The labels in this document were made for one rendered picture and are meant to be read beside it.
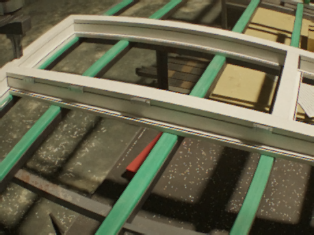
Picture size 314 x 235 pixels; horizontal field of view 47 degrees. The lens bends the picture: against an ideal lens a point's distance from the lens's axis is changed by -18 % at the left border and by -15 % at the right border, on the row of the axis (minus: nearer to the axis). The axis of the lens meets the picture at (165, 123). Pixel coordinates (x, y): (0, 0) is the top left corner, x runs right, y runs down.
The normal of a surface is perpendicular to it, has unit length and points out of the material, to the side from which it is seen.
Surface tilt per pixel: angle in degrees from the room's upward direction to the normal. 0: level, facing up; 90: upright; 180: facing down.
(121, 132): 0
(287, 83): 0
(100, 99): 90
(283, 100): 0
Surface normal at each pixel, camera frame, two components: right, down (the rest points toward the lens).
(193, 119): -0.39, 0.56
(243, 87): -0.03, -0.80
